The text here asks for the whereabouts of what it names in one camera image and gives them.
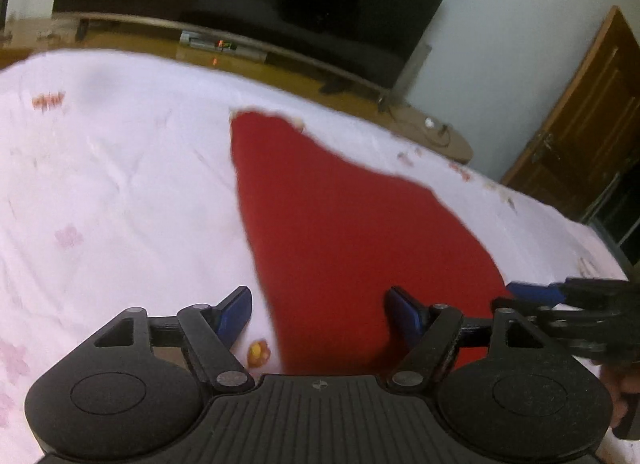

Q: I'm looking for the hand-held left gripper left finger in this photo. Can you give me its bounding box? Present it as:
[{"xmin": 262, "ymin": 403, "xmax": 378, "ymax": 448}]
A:
[{"xmin": 92, "ymin": 285, "xmax": 255, "ymax": 392}]

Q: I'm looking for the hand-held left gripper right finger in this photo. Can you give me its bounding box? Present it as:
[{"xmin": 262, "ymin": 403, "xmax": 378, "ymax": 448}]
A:
[{"xmin": 384, "ymin": 285, "xmax": 547, "ymax": 391}]

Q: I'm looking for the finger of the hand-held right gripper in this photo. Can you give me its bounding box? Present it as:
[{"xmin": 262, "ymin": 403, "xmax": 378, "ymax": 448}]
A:
[
  {"xmin": 506, "ymin": 277, "xmax": 640, "ymax": 308},
  {"xmin": 492, "ymin": 296, "xmax": 640, "ymax": 361}
]

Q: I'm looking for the red garment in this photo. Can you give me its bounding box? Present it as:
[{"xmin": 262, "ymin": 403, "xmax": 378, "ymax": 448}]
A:
[{"xmin": 229, "ymin": 109, "xmax": 511, "ymax": 376}]

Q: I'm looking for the person's right hand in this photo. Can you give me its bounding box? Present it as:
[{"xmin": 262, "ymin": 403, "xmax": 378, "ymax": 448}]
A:
[{"xmin": 600, "ymin": 363, "xmax": 640, "ymax": 437}]

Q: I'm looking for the grey metal door track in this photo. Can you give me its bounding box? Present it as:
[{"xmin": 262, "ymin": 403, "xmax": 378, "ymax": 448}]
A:
[{"xmin": 589, "ymin": 221, "xmax": 640, "ymax": 271}]

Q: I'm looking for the brown wooden door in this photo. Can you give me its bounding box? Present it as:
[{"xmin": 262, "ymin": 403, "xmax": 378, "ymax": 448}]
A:
[{"xmin": 500, "ymin": 5, "xmax": 640, "ymax": 222}]

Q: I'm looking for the white floral bed sheet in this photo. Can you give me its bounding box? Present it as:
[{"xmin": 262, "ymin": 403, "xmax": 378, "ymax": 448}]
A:
[{"xmin": 0, "ymin": 47, "xmax": 632, "ymax": 464}]

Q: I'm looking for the grey set-top box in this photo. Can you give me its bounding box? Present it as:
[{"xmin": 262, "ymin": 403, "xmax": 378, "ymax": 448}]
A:
[{"xmin": 180, "ymin": 30, "xmax": 268, "ymax": 63}]

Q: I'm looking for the wooden television cabinet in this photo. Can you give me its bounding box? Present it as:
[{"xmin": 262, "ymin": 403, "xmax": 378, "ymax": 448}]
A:
[{"xmin": 0, "ymin": 12, "xmax": 473, "ymax": 165}]

